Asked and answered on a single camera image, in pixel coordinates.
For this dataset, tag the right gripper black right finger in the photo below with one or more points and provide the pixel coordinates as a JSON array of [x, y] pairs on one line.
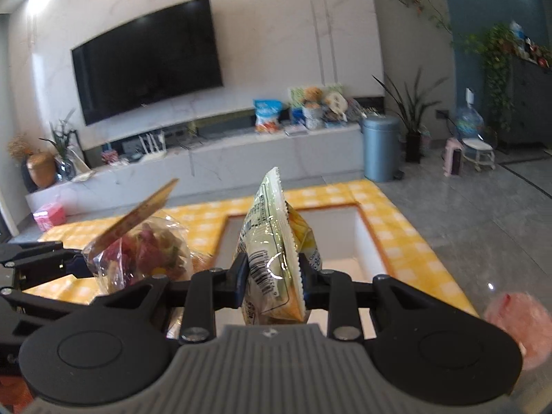
[[389, 301]]

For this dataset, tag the pink small heater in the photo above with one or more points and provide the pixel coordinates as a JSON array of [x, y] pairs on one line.
[[453, 155]]

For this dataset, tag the white small stool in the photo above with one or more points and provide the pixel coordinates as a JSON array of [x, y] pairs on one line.
[[478, 153]]

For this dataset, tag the black wall television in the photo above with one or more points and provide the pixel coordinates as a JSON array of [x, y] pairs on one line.
[[161, 55]]

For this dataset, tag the green plant glass vase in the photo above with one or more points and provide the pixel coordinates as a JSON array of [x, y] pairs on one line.
[[60, 138]]

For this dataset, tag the yellow green snack packet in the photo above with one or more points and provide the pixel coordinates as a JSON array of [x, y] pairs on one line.
[[274, 235]]

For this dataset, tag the blue white snack bag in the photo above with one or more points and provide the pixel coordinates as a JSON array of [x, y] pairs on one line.
[[267, 113]]

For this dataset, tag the orange cardboard box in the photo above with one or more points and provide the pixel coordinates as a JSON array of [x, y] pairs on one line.
[[344, 243]]

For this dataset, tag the clear bag colourful candies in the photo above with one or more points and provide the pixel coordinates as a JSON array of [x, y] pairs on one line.
[[143, 244]]

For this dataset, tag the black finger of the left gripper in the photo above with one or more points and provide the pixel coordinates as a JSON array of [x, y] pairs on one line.
[[30, 264], [36, 306]]

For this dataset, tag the dark grey drawer cabinet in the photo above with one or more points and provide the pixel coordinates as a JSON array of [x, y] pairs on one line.
[[529, 119]]

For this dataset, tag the blue metal trash bin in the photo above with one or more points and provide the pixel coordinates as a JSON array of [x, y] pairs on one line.
[[381, 147]]

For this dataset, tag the brown teddy bear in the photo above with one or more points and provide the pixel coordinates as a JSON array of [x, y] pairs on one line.
[[312, 97]]

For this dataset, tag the pink tissue box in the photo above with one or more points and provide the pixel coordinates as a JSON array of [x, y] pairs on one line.
[[49, 215]]

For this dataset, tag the blue water jug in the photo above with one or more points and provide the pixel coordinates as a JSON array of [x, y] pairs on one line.
[[468, 122]]

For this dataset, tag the potted long-leaf plant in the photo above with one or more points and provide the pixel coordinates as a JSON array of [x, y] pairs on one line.
[[412, 103]]

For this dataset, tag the round white hand fan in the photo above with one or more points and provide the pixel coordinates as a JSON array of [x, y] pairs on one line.
[[337, 104]]

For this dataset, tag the white marble tv cabinet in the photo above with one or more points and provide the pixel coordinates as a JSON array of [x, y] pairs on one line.
[[224, 164]]

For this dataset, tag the yellow white checkered tablecloth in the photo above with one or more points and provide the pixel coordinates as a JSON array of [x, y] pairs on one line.
[[270, 334]]

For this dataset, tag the white wifi router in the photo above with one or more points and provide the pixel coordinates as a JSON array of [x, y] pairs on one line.
[[154, 146]]

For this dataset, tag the green white book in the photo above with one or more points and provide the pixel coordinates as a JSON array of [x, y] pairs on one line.
[[296, 93]]

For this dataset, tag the hanging green vine plant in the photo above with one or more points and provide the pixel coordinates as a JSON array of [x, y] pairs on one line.
[[496, 47]]

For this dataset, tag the pink fluffy object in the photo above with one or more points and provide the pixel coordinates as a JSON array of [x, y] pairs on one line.
[[527, 321]]

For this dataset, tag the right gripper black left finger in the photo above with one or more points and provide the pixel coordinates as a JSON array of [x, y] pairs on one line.
[[154, 299]]

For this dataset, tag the bronze round vase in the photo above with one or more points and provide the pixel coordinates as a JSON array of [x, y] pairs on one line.
[[42, 169]]

